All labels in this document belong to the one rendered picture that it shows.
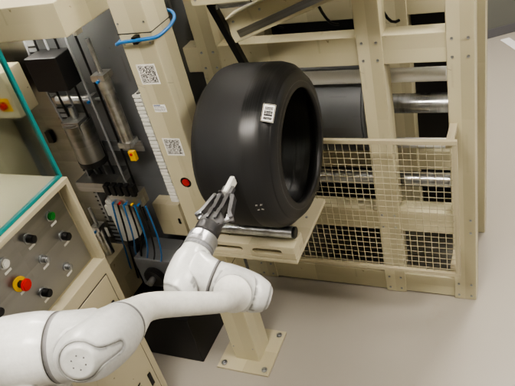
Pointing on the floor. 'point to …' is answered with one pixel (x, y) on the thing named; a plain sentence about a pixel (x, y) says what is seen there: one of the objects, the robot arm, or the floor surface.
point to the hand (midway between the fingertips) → (229, 187)
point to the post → (175, 102)
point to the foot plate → (276, 338)
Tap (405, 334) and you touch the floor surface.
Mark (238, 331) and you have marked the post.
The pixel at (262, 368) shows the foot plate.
